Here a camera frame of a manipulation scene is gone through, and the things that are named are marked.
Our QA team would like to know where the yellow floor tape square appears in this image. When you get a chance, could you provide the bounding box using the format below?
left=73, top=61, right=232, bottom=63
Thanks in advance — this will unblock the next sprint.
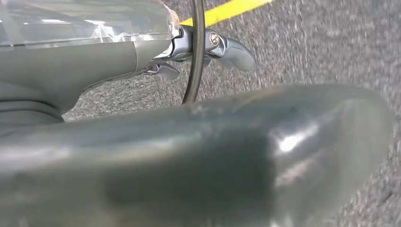
left=180, top=0, right=273, bottom=28

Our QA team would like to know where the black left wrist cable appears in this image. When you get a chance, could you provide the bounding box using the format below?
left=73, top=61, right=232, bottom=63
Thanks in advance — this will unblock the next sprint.
left=182, top=0, right=207, bottom=105

